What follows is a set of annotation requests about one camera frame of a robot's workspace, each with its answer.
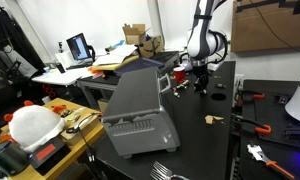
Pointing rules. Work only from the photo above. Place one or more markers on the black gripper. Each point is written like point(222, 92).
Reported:
point(201, 73)

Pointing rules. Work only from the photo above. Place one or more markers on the large tan paper scrap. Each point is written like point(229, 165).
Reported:
point(210, 119)

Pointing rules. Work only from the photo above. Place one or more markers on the wrist camera on white mount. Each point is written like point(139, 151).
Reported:
point(216, 66)

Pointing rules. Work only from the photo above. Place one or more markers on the red plastic cup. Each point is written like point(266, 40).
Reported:
point(179, 75)

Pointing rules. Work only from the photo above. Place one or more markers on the orange object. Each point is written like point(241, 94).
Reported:
point(96, 71)

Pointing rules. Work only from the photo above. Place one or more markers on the small orange toy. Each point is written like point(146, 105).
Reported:
point(58, 108)

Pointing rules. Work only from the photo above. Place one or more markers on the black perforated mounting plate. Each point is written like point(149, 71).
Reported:
point(276, 110)

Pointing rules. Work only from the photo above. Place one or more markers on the aluminium frame table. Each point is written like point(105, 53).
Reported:
point(96, 85)

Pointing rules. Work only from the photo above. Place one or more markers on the metal fork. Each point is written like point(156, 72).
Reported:
point(161, 170)

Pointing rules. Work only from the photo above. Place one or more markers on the cardboard box with black print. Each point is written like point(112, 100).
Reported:
point(150, 46)

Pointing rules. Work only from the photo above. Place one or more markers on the open flap cardboard box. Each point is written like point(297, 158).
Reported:
point(134, 33)

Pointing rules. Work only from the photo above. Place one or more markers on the grey toaster oven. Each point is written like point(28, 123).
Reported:
point(140, 110)

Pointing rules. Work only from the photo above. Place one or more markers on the tan tape patch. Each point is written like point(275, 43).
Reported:
point(172, 77)

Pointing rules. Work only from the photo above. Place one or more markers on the black hanging coat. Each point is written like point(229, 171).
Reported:
point(10, 33)

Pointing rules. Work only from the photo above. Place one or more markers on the black scale with orange panel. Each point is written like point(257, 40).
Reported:
point(46, 153)

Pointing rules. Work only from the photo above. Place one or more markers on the white power strip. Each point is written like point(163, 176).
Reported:
point(238, 86)

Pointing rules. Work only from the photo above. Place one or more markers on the white container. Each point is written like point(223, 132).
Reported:
point(64, 58)

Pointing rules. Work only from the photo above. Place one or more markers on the white paper stack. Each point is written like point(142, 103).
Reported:
point(115, 53)

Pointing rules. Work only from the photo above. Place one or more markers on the tan flat box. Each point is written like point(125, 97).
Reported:
point(73, 136)

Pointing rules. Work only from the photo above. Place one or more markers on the long white table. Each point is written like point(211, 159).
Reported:
point(60, 76)

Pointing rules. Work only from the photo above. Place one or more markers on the black round pot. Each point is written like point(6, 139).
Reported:
point(6, 158)

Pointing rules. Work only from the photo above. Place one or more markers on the black clamp with orange hook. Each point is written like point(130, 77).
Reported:
point(264, 130)

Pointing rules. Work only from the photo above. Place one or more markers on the blue plastic bin lid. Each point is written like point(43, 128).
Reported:
point(140, 63)

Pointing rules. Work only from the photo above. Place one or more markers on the white plush with orange ears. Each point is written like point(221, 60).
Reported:
point(33, 126)

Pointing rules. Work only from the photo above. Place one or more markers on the wooden table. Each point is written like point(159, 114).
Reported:
point(80, 148)

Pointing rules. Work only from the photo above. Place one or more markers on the yellow foam board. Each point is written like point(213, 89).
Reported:
point(106, 66)

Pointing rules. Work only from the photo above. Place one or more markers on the black clamp with orange tip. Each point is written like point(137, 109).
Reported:
point(259, 96)

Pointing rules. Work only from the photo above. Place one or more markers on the red object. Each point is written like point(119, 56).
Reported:
point(49, 90)

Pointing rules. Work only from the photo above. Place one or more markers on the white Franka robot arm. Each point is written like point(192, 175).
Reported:
point(198, 43)

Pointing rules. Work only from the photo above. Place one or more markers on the large cardboard panel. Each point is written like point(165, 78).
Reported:
point(270, 26)

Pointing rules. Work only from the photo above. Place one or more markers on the open laptop with bright screen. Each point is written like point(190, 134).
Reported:
point(78, 46)

